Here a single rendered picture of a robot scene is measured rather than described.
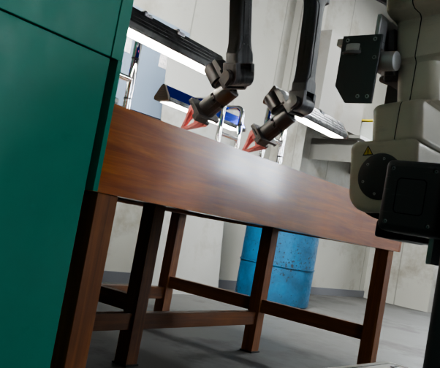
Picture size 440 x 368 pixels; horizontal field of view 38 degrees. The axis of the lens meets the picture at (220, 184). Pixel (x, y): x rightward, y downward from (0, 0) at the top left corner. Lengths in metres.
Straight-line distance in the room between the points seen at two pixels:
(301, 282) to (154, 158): 3.94
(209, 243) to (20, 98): 3.98
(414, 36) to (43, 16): 0.81
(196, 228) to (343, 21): 3.25
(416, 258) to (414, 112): 6.44
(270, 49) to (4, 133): 5.08
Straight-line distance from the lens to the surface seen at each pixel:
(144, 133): 1.40
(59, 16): 1.20
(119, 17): 1.30
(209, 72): 1.86
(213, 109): 1.84
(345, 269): 7.62
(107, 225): 1.36
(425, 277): 7.79
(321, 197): 2.12
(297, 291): 5.27
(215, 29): 5.49
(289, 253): 5.19
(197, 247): 4.92
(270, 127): 2.02
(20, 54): 1.14
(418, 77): 1.51
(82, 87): 1.23
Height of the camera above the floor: 0.56
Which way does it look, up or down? 4 degrees up
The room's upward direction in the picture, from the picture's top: 10 degrees clockwise
